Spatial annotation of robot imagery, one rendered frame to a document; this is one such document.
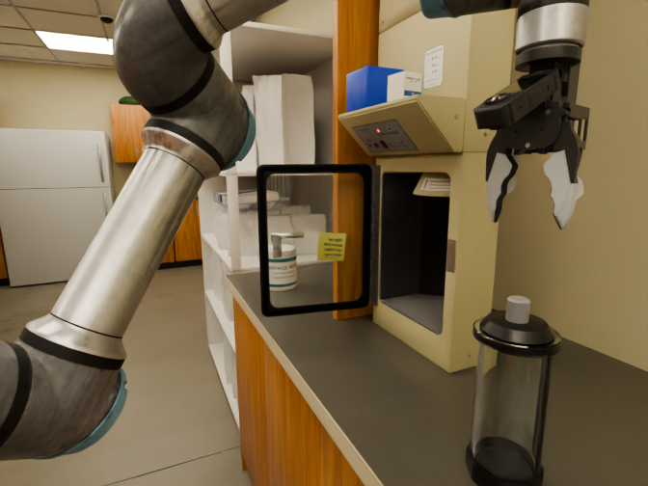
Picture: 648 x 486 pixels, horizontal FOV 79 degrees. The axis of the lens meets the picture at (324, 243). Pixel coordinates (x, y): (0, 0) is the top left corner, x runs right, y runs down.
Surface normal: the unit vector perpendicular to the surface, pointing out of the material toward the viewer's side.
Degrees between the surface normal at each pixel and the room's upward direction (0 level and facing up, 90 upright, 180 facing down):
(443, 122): 90
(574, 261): 90
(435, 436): 0
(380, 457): 0
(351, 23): 90
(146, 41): 112
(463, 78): 90
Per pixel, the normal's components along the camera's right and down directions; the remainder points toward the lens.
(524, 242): -0.91, 0.08
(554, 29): -0.37, 0.16
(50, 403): 0.95, -0.11
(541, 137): -0.79, 0.10
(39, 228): 0.41, 0.18
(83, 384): 0.80, 0.14
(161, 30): 0.04, 0.61
